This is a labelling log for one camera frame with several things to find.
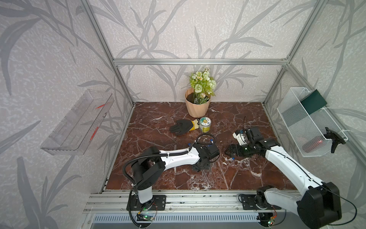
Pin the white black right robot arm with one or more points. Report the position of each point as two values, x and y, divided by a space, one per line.
316 203

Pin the beige ribbed flower pot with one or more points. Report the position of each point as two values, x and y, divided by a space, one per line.
194 110

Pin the aluminium frame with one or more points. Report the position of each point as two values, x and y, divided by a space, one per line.
329 55

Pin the clear plastic wall shelf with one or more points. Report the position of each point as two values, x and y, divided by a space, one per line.
78 128

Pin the green yellow labelled round tin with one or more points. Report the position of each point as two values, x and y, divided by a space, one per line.
205 124

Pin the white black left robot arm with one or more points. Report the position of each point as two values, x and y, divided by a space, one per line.
153 162

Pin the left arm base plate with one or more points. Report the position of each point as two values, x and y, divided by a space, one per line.
158 202

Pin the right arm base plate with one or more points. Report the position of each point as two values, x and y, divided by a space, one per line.
249 203

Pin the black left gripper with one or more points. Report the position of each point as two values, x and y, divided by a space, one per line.
208 164

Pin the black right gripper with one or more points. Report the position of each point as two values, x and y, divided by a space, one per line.
236 147

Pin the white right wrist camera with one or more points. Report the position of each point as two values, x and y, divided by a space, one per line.
240 137

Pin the black work glove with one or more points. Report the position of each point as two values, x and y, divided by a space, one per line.
183 126

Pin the green white artificial flowers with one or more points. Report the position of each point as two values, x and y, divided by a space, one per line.
203 86

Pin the white wire mesh basket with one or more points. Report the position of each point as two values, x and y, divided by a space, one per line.
307 130

